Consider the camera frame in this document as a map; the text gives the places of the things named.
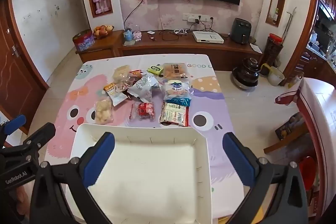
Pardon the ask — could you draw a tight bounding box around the red round tin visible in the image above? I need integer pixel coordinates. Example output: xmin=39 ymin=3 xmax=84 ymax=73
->
xmin=73 ymin=31 xmax=95 ymax=52

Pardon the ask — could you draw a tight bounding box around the teal snack packet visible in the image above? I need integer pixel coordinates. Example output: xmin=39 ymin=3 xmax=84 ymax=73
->
xmin=164 ymin=95 xmax=192 ymax=107

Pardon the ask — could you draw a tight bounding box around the black looped cable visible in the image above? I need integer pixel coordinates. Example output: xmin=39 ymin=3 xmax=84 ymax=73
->
xmin=160 ymin=30 xmax=181 ymax=41

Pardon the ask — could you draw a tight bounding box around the white furniture piece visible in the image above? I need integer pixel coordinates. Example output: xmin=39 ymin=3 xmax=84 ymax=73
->
xmin=297 ymin=77 xmax=336 ymax=214

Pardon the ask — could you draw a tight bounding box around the clear bag beige crispy snack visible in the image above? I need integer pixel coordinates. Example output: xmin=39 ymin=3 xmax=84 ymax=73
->
xmin=113 ymin=65 xmax=132 ymax=83

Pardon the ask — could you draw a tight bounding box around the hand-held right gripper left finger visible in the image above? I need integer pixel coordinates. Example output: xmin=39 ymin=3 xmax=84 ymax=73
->
xmin=30 ymin=132 xmax=116 ymax=224

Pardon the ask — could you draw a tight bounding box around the wicker basket with red lid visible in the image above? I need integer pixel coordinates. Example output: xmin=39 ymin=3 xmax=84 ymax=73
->
xmin=264 ymin=33 xmax=284 ymax=69

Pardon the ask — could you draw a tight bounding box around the white wall socket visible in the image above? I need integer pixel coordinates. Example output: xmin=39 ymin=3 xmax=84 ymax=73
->
xmin=182 ymin=13 xmax=214 ymax=23

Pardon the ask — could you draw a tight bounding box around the red snack packet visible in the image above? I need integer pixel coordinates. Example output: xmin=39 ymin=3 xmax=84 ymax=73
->
xmin=130 ymin=102 xmax=155 ymax=122

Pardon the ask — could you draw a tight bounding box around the dark printed box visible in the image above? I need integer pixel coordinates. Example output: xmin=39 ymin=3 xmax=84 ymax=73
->
xmin=275 ymin=112 xmax=306 ymax=140

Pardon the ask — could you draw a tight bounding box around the cartoon printed tablecloth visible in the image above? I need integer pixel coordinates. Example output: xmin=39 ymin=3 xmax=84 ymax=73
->
xmin=45 ymin=54 xmax=246 ymax=224

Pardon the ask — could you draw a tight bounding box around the white plastic tray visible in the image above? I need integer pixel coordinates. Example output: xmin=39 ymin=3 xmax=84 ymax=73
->
xmin=70 ymin=123 xmax=213 ymax=224

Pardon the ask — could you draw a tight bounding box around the white set-top box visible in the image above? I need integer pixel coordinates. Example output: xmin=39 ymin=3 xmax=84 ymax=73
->
xmin=192 ymin=30 xmax=224 ymax=44

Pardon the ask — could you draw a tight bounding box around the pile of fruit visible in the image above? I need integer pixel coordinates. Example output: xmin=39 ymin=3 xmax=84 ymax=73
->
xmin=94 ymin=25 xmax=114 ymax=35

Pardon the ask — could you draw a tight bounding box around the wooden television cabinet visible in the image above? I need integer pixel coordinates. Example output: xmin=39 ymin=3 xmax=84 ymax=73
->
xmin=76 ymin=30 xmax=263 ymax=64

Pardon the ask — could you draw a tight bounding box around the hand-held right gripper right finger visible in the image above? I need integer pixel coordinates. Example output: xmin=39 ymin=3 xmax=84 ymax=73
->
xmin=223 ymin=132 xmax=309 ymax=224

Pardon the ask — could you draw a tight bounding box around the black television cable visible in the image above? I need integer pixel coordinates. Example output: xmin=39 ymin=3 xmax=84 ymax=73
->
xmin=123 ymin=0 xmax=147 ymax=30

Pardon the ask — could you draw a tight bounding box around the silver white snack packet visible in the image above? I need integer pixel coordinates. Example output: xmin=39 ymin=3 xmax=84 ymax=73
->
xmin=128 ymin=74 xmax=160 ymax=102

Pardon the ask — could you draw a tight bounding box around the blue snow globe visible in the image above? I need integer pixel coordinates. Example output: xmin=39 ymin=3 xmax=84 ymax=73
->
xmin=123 ymin=28 xmax=134 ymax=42

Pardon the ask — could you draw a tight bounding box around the red plastic basin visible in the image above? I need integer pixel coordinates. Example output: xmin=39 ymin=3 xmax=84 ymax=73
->
xmin=299 ymin=156 xmax=319 ymax=188

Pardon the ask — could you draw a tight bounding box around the red and white cloth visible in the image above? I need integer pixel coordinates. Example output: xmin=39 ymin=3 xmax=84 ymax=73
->
xmin=275 ymin=88 xmax=301 ymax=106

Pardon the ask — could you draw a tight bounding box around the dark ceramic jar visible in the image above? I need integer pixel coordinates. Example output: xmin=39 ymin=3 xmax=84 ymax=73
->
xmin=232 ymin=57 xmax=261 ymax=90

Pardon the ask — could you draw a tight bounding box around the clear pack of brown cakes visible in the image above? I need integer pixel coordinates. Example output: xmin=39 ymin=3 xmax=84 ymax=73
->
xmin=161 ymin=63 xmax=191 ymax=80

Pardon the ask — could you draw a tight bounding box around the wicker fruit bowl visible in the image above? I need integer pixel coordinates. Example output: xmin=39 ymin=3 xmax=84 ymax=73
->
xmin=93 ymin=26 xmax=114 ymax=39

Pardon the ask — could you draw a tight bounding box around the dark green air fryer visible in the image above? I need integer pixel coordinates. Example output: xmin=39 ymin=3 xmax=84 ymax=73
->
xmin=231 ymin=18 xmax=252 ymax=44

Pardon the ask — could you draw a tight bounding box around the brown wooden door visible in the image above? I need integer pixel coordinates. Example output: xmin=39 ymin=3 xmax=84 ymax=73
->
xmin=0 ymin=0 xmax=49 ymax=119

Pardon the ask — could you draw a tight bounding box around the green snack packet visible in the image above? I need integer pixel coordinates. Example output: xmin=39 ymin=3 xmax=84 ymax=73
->
xmin=147 ymin=65 xmax=164 ymax=75

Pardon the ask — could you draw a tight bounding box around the orange white snack packet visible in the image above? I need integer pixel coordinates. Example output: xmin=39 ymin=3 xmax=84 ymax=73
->
xmin=103 ymin=82 xmax=129 ymax=106

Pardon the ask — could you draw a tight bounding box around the clear bag of round puffs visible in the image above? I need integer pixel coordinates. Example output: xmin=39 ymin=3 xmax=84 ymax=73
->
xmin=94 ymin=98 xmax=114 ymax=125

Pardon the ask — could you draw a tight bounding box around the white bucket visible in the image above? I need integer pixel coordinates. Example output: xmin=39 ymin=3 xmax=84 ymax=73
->
xmin=267 ymin=67 xmax=285 ymax=86

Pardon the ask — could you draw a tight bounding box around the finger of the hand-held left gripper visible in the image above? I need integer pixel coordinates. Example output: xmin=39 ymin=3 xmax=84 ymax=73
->
xmin=17 ymin=122 xmax=56 ymax=159
xmin=0 ymin=114 xmax=27 ymax=147

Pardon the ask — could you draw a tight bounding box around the blueberry print bun packet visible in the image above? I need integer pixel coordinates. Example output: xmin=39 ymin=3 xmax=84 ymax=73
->
xmin=163 ymin=79 xmax=194 ymax=98

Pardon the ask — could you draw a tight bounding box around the metal mop pole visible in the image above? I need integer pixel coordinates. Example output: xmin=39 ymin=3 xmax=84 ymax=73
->
xmin=282 ymin=7 xmax=297 ymax=38

